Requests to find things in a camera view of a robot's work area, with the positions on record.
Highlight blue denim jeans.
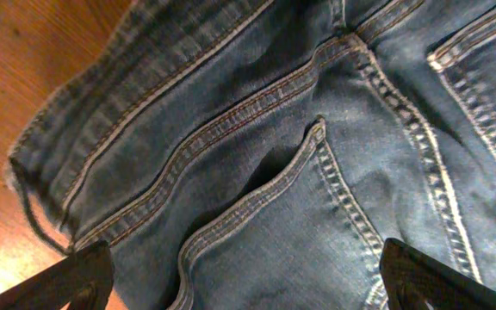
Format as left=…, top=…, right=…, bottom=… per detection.
left=8, top=0, right=496, bottom=309

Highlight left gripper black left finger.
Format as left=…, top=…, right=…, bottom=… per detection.
left=0, top=241, right=114, bottom=310

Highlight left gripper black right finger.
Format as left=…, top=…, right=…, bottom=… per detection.
left=380, top=238, right=496, bottom=310

